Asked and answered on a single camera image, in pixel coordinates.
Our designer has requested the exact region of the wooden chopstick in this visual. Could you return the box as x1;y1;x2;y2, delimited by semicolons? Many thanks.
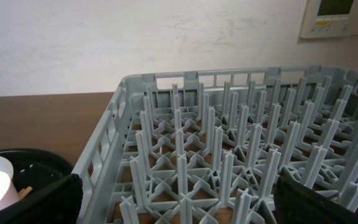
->
18;186;32;200

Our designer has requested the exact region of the round black serving tray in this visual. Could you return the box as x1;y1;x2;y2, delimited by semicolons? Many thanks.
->
0;148;73;194

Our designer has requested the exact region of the grey plastic dishwasher rack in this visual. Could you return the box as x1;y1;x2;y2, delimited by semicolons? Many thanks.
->
73;66;358;223

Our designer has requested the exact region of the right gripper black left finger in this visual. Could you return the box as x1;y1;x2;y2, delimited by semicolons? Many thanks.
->
0;174;83;224

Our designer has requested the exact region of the white wall control panel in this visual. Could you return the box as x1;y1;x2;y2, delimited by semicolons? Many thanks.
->
300;0;358;39

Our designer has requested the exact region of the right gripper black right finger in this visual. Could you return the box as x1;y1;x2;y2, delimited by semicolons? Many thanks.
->
273;175;358;224

